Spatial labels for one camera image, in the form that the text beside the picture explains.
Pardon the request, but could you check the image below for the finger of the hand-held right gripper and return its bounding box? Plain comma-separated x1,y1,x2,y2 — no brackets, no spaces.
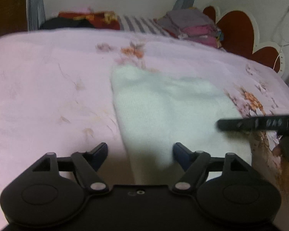
216,114,289,136

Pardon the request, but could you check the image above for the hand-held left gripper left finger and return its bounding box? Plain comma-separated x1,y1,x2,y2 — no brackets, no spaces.
32,142,109,194

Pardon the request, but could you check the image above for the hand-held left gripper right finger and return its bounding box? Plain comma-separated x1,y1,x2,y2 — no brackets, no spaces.
173,142,252,194

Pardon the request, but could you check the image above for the pale white knit garment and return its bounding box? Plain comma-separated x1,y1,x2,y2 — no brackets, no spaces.
109,65,254,186

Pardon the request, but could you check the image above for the pile of folded clothes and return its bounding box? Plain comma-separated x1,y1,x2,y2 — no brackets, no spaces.
154,7,226,50

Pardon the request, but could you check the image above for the pink floral bedsheet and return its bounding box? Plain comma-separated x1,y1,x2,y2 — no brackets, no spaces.
0,28,289,231

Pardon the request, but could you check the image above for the red and white headboard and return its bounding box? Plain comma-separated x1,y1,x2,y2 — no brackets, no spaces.
193,0,289,83

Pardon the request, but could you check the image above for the dark cloth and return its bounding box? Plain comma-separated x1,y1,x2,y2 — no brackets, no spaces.
40,17,95,31

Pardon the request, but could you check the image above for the grey striped cloth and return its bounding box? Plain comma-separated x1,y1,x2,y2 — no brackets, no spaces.
118,14,169,37

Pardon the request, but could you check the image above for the red floral cloth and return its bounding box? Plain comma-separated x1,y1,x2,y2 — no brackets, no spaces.
58,11,121,31

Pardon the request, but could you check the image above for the brown wooden door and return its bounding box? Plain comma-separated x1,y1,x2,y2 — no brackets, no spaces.
0,0,30,42

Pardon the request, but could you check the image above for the white wall cable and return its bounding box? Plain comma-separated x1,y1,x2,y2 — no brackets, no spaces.
272,2,289,74

